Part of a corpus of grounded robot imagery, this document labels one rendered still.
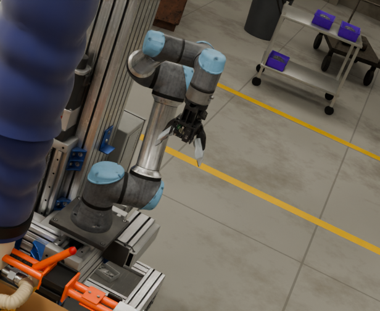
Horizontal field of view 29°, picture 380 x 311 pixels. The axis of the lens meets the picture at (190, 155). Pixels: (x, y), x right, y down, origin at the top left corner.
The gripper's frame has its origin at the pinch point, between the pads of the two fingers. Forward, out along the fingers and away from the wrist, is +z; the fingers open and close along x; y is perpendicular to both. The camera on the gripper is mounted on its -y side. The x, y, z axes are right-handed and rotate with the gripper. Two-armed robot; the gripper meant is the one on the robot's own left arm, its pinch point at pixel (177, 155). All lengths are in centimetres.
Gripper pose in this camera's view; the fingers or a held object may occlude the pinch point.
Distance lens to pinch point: 228.1
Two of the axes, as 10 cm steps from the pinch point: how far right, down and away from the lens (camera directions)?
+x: 8.9, 4.3, -1.6
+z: -3.3, 8.4, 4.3
